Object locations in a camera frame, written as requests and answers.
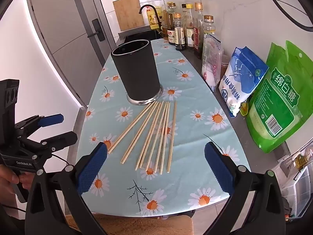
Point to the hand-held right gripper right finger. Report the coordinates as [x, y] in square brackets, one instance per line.
[220, 171]

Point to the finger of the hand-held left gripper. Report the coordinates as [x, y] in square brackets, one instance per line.
[50, 120]
[61, 138]

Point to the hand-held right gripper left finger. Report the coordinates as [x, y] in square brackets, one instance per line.
[94, 169]

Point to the bunch of wooden chopsticks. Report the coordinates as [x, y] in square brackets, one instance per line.
[160, 111]

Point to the black cylindrical utensil holder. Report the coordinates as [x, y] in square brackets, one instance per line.
[137, 76]

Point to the person's left hand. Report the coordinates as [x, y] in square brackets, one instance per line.
[7, 178]

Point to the daisy print tablecloth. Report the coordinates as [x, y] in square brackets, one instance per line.
[190, 132]

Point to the brown fuzzy stool seat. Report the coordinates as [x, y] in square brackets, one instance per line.
[137, 225]

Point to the clear plastic organizer box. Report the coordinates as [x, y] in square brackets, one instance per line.
[296, 188]

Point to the green sugar bag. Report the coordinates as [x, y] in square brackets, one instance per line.
[278, 102]

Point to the blue and white salt bag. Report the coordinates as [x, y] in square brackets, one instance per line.
[240, 78]

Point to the grey door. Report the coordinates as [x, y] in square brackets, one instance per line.
[68, 24]

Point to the clear round spice container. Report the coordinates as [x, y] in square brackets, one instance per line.
[225, 64]

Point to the clear bag with pink print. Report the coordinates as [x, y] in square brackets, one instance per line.
[211, 61]

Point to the black kitchen sink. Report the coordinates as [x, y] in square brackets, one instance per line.
[139, 34]

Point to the wooden cutting board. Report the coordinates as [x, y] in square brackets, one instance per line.
[128, 13]

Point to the yellow cap vinegar bottle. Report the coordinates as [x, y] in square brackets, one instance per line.
[190, 33]

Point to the soy sauce bottle white label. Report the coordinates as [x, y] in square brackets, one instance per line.
[171, 36]

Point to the gold cap red label bottle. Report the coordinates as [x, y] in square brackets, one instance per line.
[198, 29]

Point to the yellow detergent bottle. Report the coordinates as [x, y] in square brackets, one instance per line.
[152, 18]

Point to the amber glass jar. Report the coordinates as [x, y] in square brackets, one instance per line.
[164, 30]

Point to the black faucet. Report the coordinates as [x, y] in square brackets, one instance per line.
[148, 6]

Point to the black cap glass bottle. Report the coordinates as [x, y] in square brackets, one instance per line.
[184, 12]

